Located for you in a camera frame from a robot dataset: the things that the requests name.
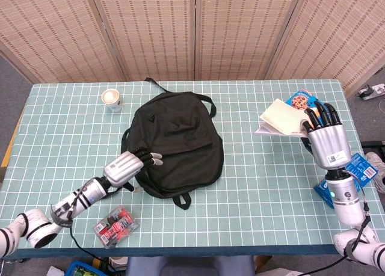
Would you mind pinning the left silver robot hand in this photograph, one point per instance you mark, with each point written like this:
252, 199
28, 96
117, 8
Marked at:
124, 167

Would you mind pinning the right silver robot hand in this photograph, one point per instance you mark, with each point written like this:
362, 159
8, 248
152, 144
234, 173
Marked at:
328, 143

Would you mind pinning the white book yellow spine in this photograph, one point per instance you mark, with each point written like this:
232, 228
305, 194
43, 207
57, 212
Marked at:
282, 118

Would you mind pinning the black fabric backpack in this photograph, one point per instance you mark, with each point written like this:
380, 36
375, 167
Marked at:
183, 137

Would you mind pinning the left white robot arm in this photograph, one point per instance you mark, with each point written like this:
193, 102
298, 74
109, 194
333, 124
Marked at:
81, 198

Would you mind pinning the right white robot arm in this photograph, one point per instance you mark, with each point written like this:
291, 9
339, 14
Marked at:
346, 201

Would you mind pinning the blue Oreo cookie box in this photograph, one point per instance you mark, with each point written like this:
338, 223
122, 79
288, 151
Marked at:
362, 167

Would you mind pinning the blue chocolate chip cookie box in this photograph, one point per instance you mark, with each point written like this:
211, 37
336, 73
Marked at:
300, 100

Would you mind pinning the white power strip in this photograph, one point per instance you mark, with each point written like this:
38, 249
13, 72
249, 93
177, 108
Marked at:
371, 91

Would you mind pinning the white paper cup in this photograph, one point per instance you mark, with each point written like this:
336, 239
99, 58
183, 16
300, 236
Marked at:
112, 100

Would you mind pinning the green checkered tablecloth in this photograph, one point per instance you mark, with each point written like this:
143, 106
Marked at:
255, 198

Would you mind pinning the white tape roll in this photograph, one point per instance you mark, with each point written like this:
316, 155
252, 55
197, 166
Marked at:
117, 263

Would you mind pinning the blue plastic crate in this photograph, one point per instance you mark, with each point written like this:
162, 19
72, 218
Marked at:
81, 268

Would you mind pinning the blue-grey chair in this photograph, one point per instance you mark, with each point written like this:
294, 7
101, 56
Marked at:
189, 265

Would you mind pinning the bamboo folding screen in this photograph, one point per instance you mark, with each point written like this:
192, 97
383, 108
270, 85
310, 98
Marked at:
192, 32

